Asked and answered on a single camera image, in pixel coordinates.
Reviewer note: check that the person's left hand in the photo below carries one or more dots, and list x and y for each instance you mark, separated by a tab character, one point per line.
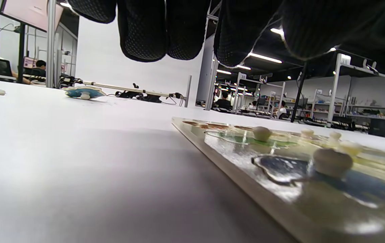
145	27

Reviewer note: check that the wooden animal puzzle frame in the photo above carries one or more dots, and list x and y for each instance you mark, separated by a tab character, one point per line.
233	148

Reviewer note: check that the green crocodile puzzle piece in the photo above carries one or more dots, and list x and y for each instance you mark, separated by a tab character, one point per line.
246	140

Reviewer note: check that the monkey puzzle piece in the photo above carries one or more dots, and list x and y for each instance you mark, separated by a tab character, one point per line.
307	132

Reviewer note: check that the giraffe puzzle piece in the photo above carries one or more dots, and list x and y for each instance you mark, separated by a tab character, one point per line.
350	147

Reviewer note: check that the white partition panel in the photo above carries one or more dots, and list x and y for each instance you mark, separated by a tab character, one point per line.
105	60

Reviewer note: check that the black devices on crossbar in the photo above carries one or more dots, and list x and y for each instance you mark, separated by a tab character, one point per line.
138	94

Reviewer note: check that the aluminium crossbar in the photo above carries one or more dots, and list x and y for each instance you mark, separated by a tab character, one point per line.
111	88

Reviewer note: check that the long ceiling light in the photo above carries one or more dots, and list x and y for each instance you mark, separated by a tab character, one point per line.
224	72
243	67
265	57

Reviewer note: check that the white number sign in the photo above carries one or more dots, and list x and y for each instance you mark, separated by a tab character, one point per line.
243	76

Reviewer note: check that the large pink monitor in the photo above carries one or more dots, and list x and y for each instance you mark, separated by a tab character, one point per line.
30	11

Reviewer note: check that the small pink monitor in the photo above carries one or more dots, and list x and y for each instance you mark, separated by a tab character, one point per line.
29	62

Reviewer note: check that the black pole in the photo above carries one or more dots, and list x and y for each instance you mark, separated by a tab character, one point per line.
298	91

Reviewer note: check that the white shelving rack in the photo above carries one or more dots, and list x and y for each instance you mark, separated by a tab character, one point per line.
334	87

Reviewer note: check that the short aluminium post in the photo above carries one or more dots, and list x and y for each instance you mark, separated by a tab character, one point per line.
188	91

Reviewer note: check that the aluminium frame post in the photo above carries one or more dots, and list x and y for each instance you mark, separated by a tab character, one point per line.
211	84

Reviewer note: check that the aluminium station frame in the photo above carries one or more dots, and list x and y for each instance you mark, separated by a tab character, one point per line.
51	50

